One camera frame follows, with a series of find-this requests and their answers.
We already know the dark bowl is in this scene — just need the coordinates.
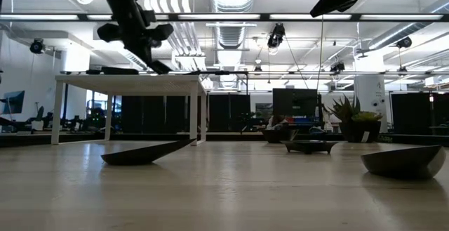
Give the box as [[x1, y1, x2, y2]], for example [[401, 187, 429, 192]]
[[360, 144, 447, 180]]

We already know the succulent plant in black pot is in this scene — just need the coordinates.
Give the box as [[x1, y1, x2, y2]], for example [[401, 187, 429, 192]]
[[328, 94, 384, 144]]

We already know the white round column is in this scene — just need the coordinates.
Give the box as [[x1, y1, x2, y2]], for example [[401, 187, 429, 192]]
[[353, 74, 388, 133]]

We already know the black wavy square mini bowl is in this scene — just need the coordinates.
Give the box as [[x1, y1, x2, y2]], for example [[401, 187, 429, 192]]
[[101, 66, 140, 76], [261, 128, 300, 145]]

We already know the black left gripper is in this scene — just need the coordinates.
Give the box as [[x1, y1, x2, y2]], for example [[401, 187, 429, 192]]
[[97, 0, 175, 74]]

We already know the black partition wall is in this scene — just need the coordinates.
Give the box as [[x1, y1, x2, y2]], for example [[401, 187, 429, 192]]
[[121, 94, 252, 133], [390, 92, 449, 136]]

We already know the black overhead beam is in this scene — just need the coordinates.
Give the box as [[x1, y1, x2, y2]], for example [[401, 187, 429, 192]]
[[0, 12, 449, 23]]

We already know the silver ribbed ventilation duct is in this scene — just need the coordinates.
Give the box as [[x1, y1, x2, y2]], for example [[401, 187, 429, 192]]
[[208, 0, 259, 51]]

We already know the black monitor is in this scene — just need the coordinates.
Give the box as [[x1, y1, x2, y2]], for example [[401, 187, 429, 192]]
[[272, 88, 319, 117]]

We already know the silver round ceiling duct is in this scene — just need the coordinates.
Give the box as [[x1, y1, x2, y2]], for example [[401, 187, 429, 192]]
[[366, 0, 449, 51]]

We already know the person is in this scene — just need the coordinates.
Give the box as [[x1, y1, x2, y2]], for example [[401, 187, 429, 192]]
[[265, 114, 293, 132]]

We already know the blue monitor screen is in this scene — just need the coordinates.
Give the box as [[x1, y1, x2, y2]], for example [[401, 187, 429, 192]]
[[0, 90, 26, 116]]

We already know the black square mini plate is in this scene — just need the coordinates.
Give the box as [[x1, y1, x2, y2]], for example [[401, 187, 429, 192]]
[[280, 140, 340, 155]]

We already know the white rectangular air duct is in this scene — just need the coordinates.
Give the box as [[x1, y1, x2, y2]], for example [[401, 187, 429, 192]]
[[93, 23, 151, 71]]

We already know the thin horizontal metal rail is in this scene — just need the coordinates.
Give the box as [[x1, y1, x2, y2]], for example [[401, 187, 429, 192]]
[[59, 70, 449, 77]]

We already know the white ceiling pipe bundle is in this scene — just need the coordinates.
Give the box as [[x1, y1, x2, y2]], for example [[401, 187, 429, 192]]
[[154, 0, 208, 72]]

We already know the black teardrop mini plate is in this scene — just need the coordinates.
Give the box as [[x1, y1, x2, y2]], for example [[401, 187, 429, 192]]
[[100, 138, 196, 166]]

